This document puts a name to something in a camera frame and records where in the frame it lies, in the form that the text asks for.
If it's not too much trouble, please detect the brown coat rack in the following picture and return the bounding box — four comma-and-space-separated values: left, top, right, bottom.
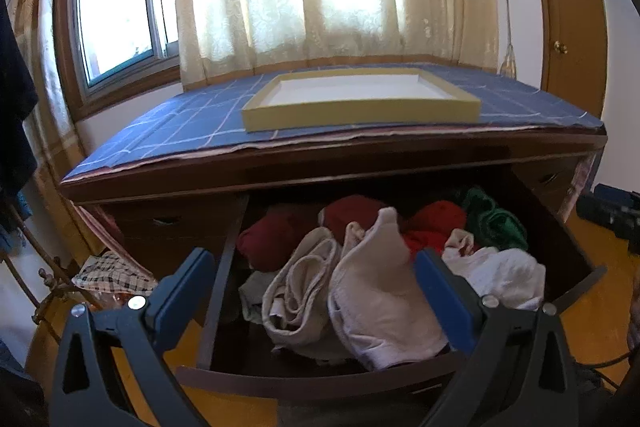
0, 202, 116, 328

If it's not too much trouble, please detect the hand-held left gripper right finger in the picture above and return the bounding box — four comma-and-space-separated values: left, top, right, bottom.
414, 248, 581, 427

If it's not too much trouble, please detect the dark wooden desk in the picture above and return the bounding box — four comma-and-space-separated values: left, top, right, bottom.
59, 127, 608, 343

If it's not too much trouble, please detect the white patterned underwear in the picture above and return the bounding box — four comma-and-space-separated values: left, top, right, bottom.
442, 228, 547, 312

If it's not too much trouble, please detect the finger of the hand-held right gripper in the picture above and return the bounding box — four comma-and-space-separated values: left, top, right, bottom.
576, 183, 640, 255

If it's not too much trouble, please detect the green and navy underwear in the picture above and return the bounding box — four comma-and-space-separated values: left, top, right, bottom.
452, 187, 529, 253

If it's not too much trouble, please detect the brown wooden door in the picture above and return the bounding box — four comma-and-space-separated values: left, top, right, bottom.
517, 0, 608, 118

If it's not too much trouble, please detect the dark hanging jacket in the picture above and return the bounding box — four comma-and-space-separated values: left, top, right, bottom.
0, 0, 40, 228

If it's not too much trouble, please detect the blue checked tablecloth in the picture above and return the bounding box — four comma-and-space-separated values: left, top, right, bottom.
62, 63, 606, 182

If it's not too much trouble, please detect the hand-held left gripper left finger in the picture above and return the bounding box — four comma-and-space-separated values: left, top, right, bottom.
48, 247, 217, 427

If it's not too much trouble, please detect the beige underwear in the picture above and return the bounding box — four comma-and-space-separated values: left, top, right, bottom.
261, 227, 346, 350

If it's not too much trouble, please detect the gold curtain tieback tassel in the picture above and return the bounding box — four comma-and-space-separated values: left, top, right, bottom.
497, 0, 518, 80

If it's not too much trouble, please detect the wood framed window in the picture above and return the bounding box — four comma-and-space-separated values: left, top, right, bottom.
52, 0, 181, 118

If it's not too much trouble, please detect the bright red underwear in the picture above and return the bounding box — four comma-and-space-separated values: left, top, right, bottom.
402, 201, 468, 258

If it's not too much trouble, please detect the tan shallow cardboard box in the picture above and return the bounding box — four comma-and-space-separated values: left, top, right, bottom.
241, 67, 482, 134

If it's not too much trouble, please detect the teal garment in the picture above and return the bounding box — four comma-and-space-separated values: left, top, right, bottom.
0, 192, 31, 253

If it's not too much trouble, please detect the checked cloth bag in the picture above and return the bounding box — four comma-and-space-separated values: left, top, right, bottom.
71, 252, 158, 303

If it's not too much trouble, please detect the closed wooden desk drawer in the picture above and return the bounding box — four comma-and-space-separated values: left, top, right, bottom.
107, 202, 241, 255
520, 157, 583, 208

